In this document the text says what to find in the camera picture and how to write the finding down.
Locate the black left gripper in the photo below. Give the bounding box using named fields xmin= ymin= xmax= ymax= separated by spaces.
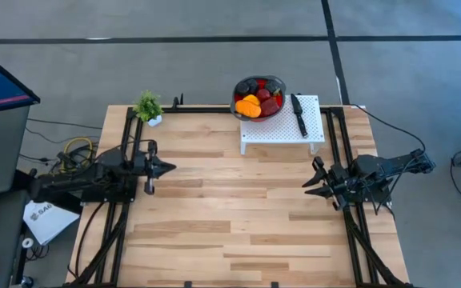
xmin=143 ymin=139 xmax=177 ymax=196

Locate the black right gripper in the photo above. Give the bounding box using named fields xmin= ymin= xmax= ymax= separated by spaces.
xmin=301 ymin=155 xmax=352 ymax=212

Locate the black kitchen knife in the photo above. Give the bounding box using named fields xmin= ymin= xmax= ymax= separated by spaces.
xmin=290 ymin=93 xmax=310 ymax=139

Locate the large dark red toy fruit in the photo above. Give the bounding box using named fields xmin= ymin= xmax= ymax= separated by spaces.
xmin=259 ymin=98 xmax=281 ymax=118

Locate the large orange toy fruit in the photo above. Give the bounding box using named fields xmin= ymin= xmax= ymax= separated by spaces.
xmin=235 ymin=99 xmax=263 ymax=119

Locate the dark green toy avocado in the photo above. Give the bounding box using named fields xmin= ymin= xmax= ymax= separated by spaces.
xmin=265 ymin=79 xmax=282 ymax=96

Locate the small potted green plant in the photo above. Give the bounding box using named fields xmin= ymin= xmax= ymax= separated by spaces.
xmin=132 ymin=90 xmax=164 ymax=128

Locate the white perforated riser shelf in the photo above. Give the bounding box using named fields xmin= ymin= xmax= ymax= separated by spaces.
xmin=239 ymin=94 xmax=327 ymax=156

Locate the red collapsible colander bowl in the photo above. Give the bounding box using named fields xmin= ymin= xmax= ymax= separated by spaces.
xmin=230 ymin=74 xmax=287 ymax=122

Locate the white paper booklet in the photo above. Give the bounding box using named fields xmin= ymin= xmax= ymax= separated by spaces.
xmin=22 ymin=198 xmax=80 ymax=246

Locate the black side desk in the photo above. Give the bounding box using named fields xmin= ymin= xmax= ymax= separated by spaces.
xmin=0 ymin=170 xmax=82 ymax=288

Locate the black aluminium table frame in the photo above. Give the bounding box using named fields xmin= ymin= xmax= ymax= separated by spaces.
xmin=66 ymin=104 xmax=415 ymax=288

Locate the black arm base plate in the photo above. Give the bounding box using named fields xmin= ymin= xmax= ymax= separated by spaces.
xmin=345 ymin=175 xmax=394 ymax=205
xmin=78 ymin=175 xmax=139 ymax=204

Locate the yellow cable coil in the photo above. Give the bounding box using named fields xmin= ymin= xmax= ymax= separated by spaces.
xmin=56 ymin=137 xmax=95 ymax=174

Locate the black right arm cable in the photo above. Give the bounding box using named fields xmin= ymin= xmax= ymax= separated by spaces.
xmin=350 ymin=103 xmax=427 ymax=213

